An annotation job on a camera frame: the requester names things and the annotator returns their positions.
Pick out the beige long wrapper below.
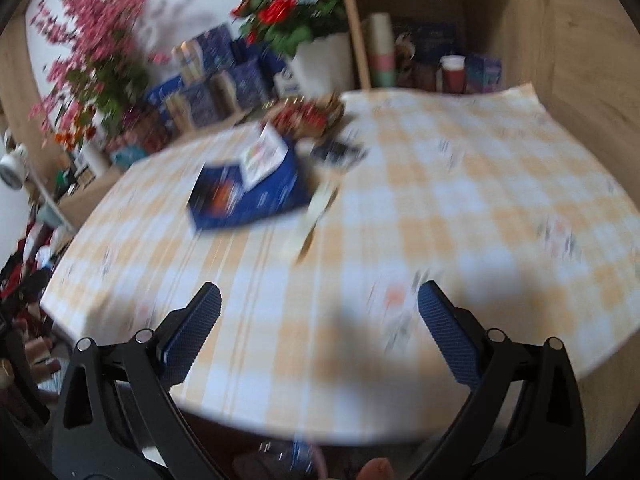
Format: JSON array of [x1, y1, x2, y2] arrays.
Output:
[[282, 180, 341, 264]]

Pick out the brown round waste bin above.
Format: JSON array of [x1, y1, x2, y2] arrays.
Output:
[[232, 437, 331, 480]]

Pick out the white colourful printed packet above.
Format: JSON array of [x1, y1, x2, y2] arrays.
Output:
[[239, 124, 291, 192]]

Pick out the red snack wrappers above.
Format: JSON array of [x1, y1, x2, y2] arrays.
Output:
[[262, 100, 346, 137]]

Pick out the dark blue box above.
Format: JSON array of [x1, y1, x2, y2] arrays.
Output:
[[399, 20, 464, 92]]

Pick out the purple blue box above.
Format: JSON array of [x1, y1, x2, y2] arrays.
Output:
[[465, 52, 504, 94]]

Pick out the red rose bouquet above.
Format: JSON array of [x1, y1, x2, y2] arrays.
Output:
[[230, 0, 349, 59]]

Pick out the orange flower bunch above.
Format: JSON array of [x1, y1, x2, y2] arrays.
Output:
[[54, 126, 97, 152]]

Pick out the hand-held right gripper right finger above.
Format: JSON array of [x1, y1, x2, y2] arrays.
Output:
[[407, 280, 586, 480]]

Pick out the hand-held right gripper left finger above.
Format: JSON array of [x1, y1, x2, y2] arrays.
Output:
[[51, 281, 223, 480]]

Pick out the small white fan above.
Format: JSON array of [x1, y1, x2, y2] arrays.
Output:
[[0, 144, 76, 233]]

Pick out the pink blossom branches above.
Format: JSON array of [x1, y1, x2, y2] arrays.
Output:
[[27, 0, 166, 127]]

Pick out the colourful patterned gift box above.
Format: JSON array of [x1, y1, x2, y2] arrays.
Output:
[[107, 106, 171, 166]]

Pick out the stack of blue gift boxes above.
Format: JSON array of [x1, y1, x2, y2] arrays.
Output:
[[145, 25, 302, 129]]

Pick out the red patterned cloth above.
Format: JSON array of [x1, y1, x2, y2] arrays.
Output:
[[0, 224, 57, 307]]

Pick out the slim white vase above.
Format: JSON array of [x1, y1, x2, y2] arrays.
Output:
[[80, 142, 111, 177]]

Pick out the yellow checked tablecloth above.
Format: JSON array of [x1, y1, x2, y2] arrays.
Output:
[[40, 85, 640, 449]]

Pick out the stack of paper cups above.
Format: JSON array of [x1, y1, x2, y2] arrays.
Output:
[[367, 12, 399, 89]]

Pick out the red cup with white lid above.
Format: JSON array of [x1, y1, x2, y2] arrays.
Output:
[[440, 55, 467, 94]]

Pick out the dark blue wrapper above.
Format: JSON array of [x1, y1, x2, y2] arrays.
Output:
[[310, 137, 369, 166]]

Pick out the wooden shelf unit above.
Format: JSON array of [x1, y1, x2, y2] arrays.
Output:
[[332, 0, 557, 95]]

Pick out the large blue box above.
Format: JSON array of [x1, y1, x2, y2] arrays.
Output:
[[186, 147, 314, 231]]

